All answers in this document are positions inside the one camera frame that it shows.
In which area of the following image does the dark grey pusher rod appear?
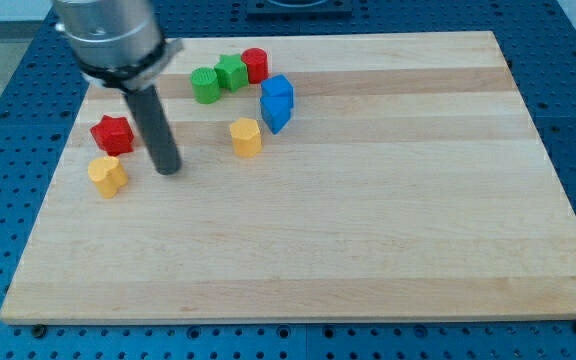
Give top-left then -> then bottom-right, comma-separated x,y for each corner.
123,86 -> 182,175

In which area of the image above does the yellow hexagon block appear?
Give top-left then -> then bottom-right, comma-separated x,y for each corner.
229,118 -> 262,158

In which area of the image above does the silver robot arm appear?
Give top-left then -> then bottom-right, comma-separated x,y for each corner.
52,0 -> 183,175

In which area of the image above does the red star block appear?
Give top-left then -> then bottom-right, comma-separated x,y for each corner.
90,115 -> 134,156

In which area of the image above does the yellow heart block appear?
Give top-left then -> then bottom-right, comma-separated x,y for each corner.
88,156 -> 129,199

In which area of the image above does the green star block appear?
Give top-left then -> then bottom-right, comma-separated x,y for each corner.
214,54 -> 249,92

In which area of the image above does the green cylinder block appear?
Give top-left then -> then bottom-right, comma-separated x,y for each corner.
190,67 -> 221,104

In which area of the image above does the red cylinder block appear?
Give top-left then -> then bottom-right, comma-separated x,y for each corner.
241,48 -> 269,84

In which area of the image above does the blue triangle block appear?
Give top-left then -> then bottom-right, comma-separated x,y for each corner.
260,96 -> 292,135

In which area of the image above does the blue cube block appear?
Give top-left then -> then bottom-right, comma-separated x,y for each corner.
261,74 -> 294,108

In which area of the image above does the wooden board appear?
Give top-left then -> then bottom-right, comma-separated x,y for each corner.
0,31 -> 576,325

